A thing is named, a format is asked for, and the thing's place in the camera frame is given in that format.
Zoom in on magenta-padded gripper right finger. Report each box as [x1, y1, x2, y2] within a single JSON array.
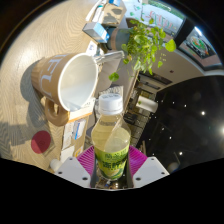
[[126, 145, 170, 188]]

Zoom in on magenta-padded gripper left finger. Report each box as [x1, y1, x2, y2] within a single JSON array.
[[54, 146, 98, 188]]

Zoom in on clear green-label drink bottle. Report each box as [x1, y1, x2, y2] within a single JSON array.
[[90, 92, 132, 181]]

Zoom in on flat round red coaster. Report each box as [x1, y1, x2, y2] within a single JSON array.
[[30, 129, 52, 155]]

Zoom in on ceiling spot lights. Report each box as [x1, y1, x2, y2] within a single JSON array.
[[159, 102, 224, 158]]

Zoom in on brown ceramic mug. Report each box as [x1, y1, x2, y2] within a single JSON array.
[[30, 52, 101, 127]]

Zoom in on green potted plant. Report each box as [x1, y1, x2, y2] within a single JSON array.
[[106, 17, 177, 83]]

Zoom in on small light blue box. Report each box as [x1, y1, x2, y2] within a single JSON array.
[[82, 22, 111, 43]]

